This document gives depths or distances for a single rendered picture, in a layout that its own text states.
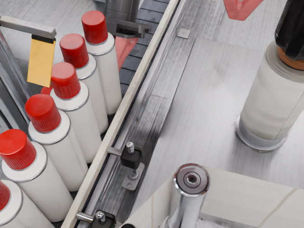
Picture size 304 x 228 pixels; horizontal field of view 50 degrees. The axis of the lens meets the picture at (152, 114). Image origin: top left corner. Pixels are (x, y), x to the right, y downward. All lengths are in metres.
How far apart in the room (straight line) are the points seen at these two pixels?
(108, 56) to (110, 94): 0.09
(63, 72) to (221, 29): 0.53
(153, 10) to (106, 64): 0.34
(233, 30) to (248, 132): 0.36
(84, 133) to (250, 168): 0.28
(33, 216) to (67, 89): 0.16
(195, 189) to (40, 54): 0.23
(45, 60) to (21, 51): 0.44
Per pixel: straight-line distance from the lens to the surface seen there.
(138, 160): 0.52
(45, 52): 0.40
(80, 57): 0.44
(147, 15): 0.80
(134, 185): 0.59
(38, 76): 0.41
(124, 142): 0.59
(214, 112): 0.62
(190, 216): 0.40
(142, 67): 0.63
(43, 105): 0.39
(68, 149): 0.44
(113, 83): 0.54
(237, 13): 0.31
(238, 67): 0.70
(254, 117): 0.54
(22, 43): 0.86
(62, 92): 0.42
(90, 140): 0.50
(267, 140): 0.57
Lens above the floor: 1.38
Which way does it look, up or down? 56 degrees down
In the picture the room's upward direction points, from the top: straight up
